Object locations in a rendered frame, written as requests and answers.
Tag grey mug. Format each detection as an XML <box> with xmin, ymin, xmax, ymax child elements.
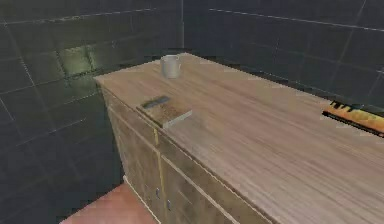
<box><xmin>160</xmin><ymin>54</ymin><xmax>182</xmax><ymax>80</ymax></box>

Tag wooden chest of drawers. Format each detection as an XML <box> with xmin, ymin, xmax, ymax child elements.
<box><xmin>93</xmin><ymin>52</ymin><xmax>384</xmax><ymax>224</ymax></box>

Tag orange and black book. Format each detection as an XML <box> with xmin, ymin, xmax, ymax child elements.
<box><xmin>321</xmin><ymin>99</ymin><xmax>384</xmax><ymax>139</ymax></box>

